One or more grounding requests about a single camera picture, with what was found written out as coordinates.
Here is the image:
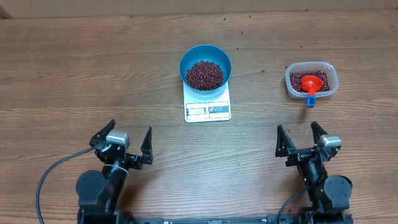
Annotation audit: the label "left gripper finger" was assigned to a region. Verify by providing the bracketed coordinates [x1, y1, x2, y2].
[141, 127, 153, 165]
[91, 119, 116, 143]

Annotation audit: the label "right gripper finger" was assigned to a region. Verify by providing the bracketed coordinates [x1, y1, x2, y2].
[275, 124, 295, 157]
[310, 121, 328, 144]

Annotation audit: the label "red scoop blue handle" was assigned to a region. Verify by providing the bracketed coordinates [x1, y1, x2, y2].
[301, 75, 323, 108]

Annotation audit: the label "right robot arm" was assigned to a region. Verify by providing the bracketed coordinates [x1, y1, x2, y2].
[275, 121, 353, 223]

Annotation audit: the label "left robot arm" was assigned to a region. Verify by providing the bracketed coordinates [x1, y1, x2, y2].
[75, 120, 153, 224]

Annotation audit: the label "white digital kitchen scale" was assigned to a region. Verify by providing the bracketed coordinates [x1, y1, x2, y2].
[183, 83, 231, 123]

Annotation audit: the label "red beans in bowl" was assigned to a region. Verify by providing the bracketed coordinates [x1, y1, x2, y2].
[186, 60, 224, 91]

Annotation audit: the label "blue bowl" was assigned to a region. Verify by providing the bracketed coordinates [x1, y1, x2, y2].
[179, 45, 233, 95]

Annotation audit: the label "clear plastic bean container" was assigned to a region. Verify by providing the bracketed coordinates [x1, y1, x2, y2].
[285, 61, 339, 100]

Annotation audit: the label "red beans in container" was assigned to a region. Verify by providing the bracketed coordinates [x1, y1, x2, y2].
[290, 70, 330, 93]

